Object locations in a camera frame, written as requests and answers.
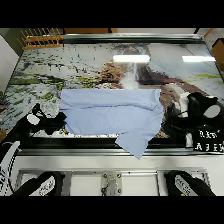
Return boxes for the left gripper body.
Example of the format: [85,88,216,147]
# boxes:
[43,112,68,136]

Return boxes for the light blue shirt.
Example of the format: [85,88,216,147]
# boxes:
[58,87,165,160]

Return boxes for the orange wooden rack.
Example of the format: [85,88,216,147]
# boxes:
[18,27,65,51]

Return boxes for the silver frame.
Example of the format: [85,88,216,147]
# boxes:
[13,146,224,197]

